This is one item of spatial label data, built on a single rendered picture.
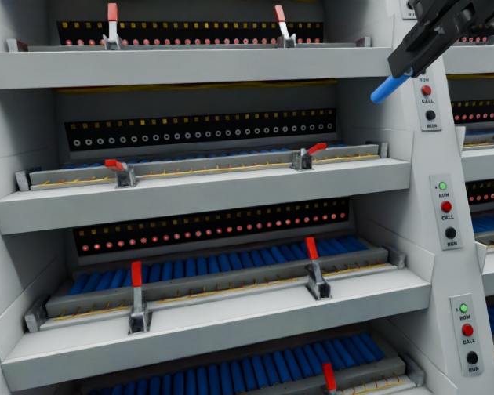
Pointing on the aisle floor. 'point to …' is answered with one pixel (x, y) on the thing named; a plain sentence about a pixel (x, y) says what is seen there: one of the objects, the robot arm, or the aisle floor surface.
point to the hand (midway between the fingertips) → (422, 47)
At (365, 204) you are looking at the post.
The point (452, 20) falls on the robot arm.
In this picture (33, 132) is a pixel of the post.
